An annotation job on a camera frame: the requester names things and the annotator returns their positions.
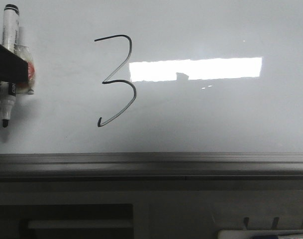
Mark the white tray with blue item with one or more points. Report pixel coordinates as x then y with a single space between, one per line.
247 234

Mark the dark metal hook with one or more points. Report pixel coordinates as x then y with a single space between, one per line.
275 222
245 223

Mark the white whiteboard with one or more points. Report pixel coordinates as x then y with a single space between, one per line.
160 76

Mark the white black whiteboard marker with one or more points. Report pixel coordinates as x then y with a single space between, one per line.
9 41

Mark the grey aluminium whiteboard frame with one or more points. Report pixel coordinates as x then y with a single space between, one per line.
149 164

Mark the dark middle metal hook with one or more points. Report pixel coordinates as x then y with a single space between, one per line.
275 222

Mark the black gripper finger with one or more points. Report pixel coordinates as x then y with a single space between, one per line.
13 69

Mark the dark left metal hook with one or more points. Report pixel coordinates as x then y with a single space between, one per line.
245 223

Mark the red magnet taped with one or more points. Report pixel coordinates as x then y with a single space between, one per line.
26 88

